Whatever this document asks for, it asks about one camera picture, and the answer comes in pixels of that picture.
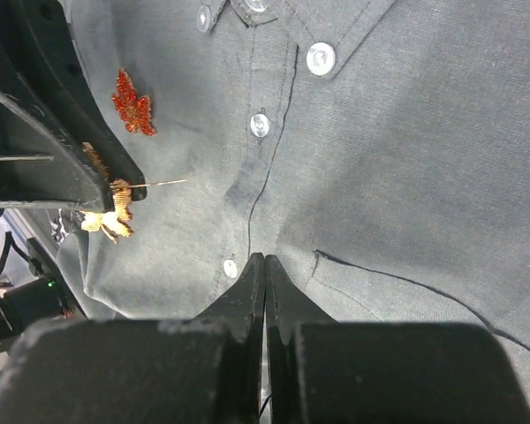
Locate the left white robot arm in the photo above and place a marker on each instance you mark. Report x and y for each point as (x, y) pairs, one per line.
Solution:
(31, 285)

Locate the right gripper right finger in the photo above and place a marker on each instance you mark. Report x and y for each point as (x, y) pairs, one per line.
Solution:
(324, 371)

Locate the grey button shirt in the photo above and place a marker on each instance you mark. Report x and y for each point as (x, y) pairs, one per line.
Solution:
(379, 149)

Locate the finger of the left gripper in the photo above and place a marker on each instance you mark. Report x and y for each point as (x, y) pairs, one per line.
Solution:
(41, 164)
(35, 44)

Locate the orange flower brooch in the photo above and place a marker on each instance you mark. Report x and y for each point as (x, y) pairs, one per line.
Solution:
(115, 222)
(134, 110)

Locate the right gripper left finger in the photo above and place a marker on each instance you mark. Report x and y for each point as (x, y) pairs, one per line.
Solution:
(203, 370)

